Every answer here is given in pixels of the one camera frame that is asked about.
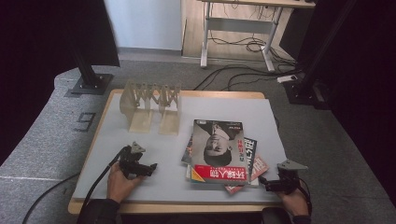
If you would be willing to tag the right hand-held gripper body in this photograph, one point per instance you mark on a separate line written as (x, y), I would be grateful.
(288, 183)

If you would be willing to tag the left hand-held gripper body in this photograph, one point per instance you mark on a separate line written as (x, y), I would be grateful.
(130, 161)

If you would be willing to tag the red-brown cover magazine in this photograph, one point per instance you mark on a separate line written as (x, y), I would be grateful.
(260, 166)

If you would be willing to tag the dark blue lava-pattern magazine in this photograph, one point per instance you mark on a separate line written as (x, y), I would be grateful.
(250, 152)

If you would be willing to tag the clear acrylic magazine rack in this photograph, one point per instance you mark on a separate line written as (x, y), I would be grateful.
(140, 121)

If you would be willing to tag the grey portrait magazine red banner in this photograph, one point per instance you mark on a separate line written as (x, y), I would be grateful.
(218, 149)

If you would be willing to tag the person's right hand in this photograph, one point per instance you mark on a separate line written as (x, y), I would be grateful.
(295, 203)

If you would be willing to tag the person's left hand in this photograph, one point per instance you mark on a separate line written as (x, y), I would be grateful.
(118, 186)

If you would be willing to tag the person's right leg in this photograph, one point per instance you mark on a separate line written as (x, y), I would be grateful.
(275, 216)

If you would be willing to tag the black metal stand square base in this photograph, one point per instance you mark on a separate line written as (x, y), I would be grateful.
(90, 82)

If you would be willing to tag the black slanted metal stand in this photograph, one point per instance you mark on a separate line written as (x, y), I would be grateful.
(306, 90)

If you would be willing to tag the white power strip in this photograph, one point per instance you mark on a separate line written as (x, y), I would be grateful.
(287, 78)

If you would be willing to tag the black curtain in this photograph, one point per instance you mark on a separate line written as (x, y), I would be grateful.
(31, 62)
(373, 93)

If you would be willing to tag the white-legged desk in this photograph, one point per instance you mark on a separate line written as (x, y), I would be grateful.
(239, 25)

